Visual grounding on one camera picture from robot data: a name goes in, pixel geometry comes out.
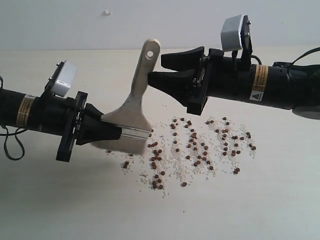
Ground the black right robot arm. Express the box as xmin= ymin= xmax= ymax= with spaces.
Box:
xmin=147 ymin=47 xmax=320 ymax=120

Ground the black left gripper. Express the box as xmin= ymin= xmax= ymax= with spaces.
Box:
xmin=32 ymin=91 xmax=122 ymax=162

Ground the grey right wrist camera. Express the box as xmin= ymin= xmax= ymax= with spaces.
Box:
xmin=220 ymin=14 xmax=253 ymax=70

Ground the small white wall bump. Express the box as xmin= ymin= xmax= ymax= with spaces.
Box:
xmin=102 ymin=9 xmax=112 ymax=16

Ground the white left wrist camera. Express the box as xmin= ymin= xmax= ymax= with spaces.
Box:
xmin=44 ymin=60 xmax=77 ymax=98

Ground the scattered brown pellets and rice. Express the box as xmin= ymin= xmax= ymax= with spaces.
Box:
xmin=104 ymin=101 xmax=259 ymax=214

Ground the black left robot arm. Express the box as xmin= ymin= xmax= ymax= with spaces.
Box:
xmin=0 ymin=89 xmax=122 ymax=162

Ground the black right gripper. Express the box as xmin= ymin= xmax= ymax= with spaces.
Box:
xmin=147 ymin=46 xmax=253 ymax=116

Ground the white wide paint brush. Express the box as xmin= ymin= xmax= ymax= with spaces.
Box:
xmin=91 ymin=38 xmax=161 ymax=155

